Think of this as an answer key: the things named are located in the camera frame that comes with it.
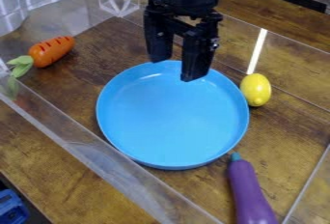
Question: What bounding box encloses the blue plastic box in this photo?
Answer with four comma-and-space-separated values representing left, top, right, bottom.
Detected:
0, 189, 30, 224

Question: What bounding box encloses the blue round plate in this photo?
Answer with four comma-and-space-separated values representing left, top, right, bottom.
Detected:
95, 61, 250, 170

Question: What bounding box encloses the orange toy carrot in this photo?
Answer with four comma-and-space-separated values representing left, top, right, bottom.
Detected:
8, 36, 75, 78

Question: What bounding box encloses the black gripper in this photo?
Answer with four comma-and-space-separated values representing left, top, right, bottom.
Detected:
143, 0, 223, 82

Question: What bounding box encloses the purple toy eggplant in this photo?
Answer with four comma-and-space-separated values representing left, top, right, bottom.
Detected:
229, 153, 278, 224

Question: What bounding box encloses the yellow toy lemon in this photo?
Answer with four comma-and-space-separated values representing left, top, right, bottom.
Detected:
239, 73, 273, 107

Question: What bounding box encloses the clear acrylic enclosure wall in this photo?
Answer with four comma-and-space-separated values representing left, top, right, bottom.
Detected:
0, 60, 223, 224

